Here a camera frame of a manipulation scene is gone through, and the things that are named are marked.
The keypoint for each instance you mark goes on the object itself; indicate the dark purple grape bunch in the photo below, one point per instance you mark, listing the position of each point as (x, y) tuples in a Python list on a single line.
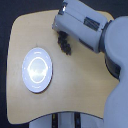
[(62, 41)]

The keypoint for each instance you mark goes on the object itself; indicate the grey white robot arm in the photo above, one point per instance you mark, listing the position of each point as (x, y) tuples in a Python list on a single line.
[(92, 29)]

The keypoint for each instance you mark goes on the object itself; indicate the white round plate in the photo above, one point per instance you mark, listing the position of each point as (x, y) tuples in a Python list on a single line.
[(37, 70)]

